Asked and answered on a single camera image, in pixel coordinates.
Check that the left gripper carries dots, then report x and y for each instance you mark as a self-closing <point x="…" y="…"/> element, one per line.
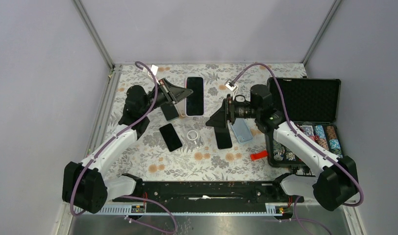
<point x="173" y="94"/>

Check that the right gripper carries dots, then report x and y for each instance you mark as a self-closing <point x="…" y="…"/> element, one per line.
<point x="219" y="119"/>

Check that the small black smartphone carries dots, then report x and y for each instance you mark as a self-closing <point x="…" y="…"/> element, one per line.
<point x="169" y="111"/>

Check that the phone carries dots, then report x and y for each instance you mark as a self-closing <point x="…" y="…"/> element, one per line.
<point x="241" y="131"/>
<point x="194" y="103"/>

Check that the black smartphone from blue case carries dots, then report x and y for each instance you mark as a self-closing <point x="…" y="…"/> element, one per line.
<point x="223" y="138"/>

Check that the large black smartphone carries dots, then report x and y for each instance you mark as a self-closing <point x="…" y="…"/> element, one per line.
<point x="170" y="137"/>

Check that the beige phone case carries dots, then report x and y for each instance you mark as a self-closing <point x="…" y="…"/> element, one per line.
<point x="181" y="109"/>

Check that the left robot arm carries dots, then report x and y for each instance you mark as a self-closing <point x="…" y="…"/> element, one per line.
<point x="84" y="183"/>

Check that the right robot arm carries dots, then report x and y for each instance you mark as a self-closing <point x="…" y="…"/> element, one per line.
<point x="334" y="179"/>

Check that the black poker chip case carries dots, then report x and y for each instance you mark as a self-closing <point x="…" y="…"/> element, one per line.
<point x="312" y="104"/>

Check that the floral tablecloth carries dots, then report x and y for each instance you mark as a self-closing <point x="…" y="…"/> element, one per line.
<point x="150" y="159"/>

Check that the red plastic piece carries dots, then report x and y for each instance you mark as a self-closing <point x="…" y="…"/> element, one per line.
<point x="259" y="155"/>

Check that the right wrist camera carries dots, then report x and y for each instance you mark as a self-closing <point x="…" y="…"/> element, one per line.
<point x="232" y="87"/>

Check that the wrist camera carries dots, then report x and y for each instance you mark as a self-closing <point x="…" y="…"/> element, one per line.
<point x="152" y="72"/>
<point x="232" y="87"/>

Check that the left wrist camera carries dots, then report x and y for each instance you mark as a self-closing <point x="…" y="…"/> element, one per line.
<point x="152" y="72"/>

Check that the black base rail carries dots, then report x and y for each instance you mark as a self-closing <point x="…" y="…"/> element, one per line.
<point x="213" y="197"/>

